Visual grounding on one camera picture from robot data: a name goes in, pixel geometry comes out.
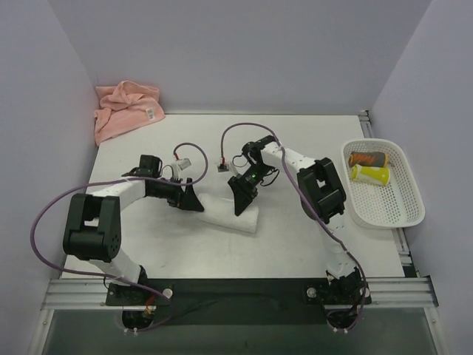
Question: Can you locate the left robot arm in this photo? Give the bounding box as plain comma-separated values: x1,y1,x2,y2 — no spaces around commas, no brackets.
63,155,205,305

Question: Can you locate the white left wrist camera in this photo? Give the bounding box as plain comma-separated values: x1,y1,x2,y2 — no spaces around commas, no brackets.
171,158,191,175

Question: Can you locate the aluminium front rail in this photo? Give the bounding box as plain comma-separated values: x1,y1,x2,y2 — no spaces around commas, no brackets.
41,277,439,311

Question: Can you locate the white perforated plastic basket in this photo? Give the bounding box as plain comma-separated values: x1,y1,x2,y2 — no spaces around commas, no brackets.
341,138,426,229

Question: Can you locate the pink towel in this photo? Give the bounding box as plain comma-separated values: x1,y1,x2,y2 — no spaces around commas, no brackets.
94,81,165,146

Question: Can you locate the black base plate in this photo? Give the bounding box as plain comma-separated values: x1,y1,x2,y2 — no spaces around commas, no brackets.
105,276,372,331

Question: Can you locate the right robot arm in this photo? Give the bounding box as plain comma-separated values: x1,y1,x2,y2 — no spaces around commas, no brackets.
228,135,368,305

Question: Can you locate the rolled yellow towel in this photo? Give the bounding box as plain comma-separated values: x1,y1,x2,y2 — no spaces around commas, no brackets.
350,164,390,186

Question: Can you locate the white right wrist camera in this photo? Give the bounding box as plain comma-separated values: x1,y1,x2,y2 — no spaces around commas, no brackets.
217,163,239,175

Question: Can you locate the white towel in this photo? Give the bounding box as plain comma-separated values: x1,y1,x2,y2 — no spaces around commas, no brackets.
197,193,259,234

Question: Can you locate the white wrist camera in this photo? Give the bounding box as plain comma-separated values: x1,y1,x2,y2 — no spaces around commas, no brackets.
171,158,191,175
217,163,239,175

